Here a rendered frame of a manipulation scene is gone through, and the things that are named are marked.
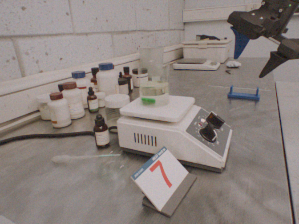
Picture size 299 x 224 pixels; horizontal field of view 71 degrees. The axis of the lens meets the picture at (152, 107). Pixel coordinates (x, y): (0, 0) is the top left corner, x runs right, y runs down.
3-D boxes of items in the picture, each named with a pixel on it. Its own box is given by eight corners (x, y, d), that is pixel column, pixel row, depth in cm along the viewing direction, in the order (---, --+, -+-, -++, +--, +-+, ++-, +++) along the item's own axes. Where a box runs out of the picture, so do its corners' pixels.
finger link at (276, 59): (285, 48, 44) (267, 49, 42) (301, 56, 42) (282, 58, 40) (268, 75, 49) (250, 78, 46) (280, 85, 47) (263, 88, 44)
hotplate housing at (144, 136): (231, 139, 45) (234, 103, 42) (223, 176, 34) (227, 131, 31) (139, 124, 54) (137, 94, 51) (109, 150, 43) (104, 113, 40)
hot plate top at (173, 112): (195, 101, 45) (195, 97, 44) (178, 123, 35) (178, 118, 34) (145, 96, 50) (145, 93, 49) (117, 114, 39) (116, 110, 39)
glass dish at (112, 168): (97, 184, 33) (95, 172, 32) (96, 164, 38) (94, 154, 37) (131, 177, 34) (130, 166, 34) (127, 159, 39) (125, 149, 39)
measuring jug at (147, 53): (141, 73, 119) (139, 46, 114) (163, 72, 119) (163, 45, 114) (139, 80, 102) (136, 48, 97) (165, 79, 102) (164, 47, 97)
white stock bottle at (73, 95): (67, 113, 64) (61, 81, 60) (86, 111, 64) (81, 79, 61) (63, 120, 58) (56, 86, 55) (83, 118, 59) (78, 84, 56)
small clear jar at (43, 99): (45, 114, 64) (40, 93, 62) (64, 112, 65) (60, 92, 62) (38, 122, 59) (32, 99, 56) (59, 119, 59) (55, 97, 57)
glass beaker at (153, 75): (133, 104, 43) (130, 62, 40) (158, 98, 46) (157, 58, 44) (152, 114, 38) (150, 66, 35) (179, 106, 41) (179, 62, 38)
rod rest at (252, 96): (260, 97, 70) (261, 86, 69) (259, 100, 67) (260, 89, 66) (228, 94, 75) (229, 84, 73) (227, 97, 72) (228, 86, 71)
